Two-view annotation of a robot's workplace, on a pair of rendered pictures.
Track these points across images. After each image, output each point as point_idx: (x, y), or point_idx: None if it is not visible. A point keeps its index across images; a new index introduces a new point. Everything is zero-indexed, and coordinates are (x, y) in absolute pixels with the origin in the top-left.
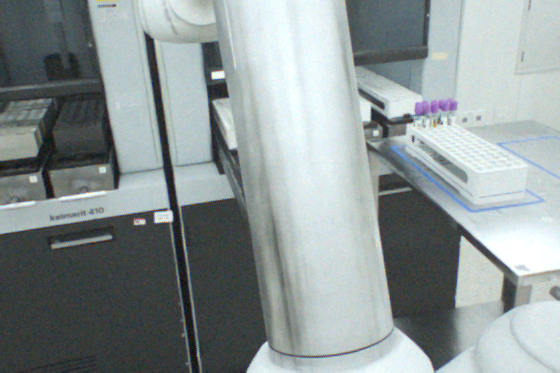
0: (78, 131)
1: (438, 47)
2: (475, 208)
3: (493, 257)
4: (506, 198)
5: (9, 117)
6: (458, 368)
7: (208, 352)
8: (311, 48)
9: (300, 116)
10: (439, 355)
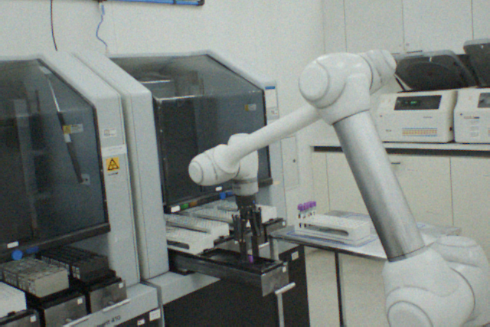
0: (94, 263)
1: (275, 178)
2: (357, 246)
3: (383, 259)
4: (365, 240)
5: (18, 268)
6: None
7: None
8: (389, 165)
9: (393, 182)
10: None
